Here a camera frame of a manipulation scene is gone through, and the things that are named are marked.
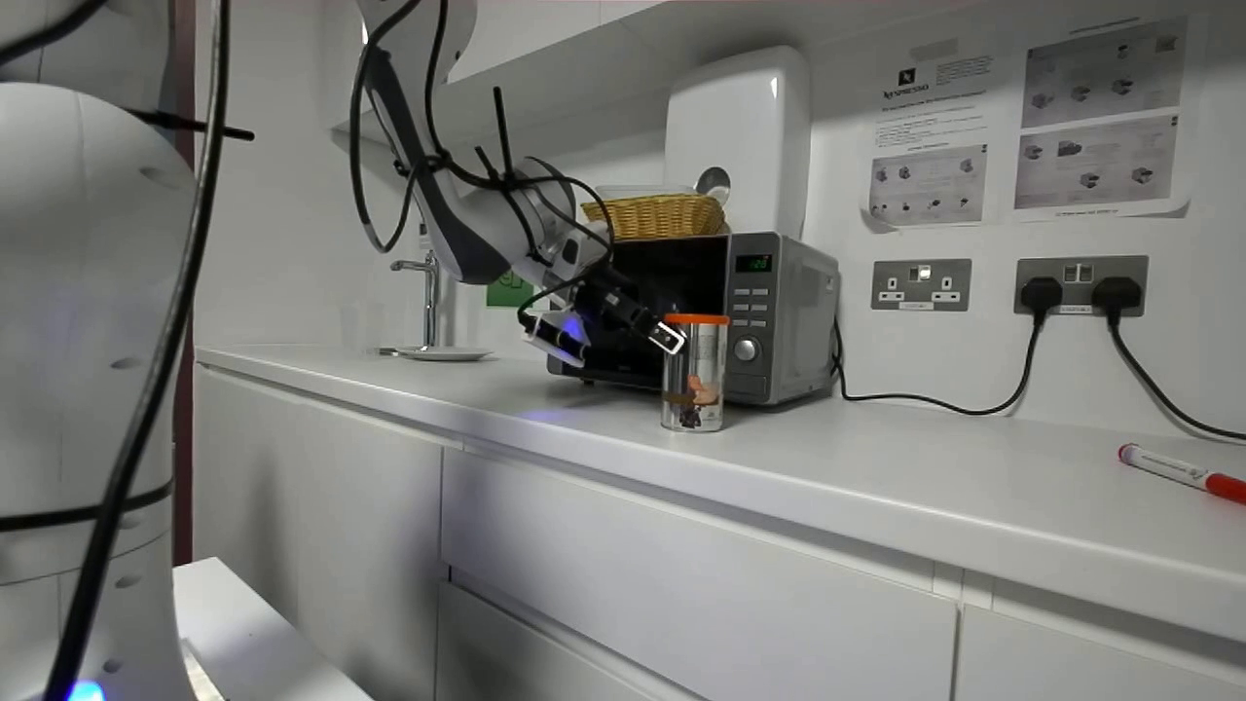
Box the white robot stand table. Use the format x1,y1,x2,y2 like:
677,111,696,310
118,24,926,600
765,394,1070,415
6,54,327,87
170,557,375,701

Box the instruction sheet with logo header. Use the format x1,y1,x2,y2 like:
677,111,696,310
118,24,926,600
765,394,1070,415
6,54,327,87
872,50,998,111

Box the white marker with red cap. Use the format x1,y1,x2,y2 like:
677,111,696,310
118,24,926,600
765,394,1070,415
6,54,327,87
1112,441,1246,507

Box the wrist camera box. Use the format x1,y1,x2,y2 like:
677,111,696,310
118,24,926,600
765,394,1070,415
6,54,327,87
516,289,590,366

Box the silver microwave oven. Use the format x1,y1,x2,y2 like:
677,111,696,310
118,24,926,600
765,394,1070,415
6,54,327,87
543,230,843,414

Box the wide instruction photo sheet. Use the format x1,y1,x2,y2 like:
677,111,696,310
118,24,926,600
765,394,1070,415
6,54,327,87
1012,111,1184,214
1020,14,1188,128

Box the black plugged power cable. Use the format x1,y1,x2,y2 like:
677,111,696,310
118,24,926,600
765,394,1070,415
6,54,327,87
1085,271,1246,442

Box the yellow wicker basket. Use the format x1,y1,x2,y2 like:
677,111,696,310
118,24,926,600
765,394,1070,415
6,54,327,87
595,189,732,248

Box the silver double wall socket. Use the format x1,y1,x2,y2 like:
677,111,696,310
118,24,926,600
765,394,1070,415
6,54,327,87
1012,254,1152,318

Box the white wall dispenser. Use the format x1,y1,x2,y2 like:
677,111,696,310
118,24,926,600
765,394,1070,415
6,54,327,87
660,45,815,246

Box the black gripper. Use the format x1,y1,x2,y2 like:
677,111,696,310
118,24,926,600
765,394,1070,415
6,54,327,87
568,266,689,358

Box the white kitchen cabinet unit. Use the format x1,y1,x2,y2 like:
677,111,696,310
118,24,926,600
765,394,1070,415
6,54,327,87
190,341,1246,701

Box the black microwave power cable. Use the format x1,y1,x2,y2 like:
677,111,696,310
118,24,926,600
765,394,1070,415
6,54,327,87
829,271,1065,422

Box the chrome water tap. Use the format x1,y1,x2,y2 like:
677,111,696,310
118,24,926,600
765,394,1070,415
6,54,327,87
384,246,458,355

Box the small instruction photo sheet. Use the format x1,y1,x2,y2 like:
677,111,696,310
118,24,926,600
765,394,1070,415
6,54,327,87
864,140,988,230

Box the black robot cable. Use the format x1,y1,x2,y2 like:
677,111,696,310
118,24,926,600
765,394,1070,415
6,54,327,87
0,0,616,701

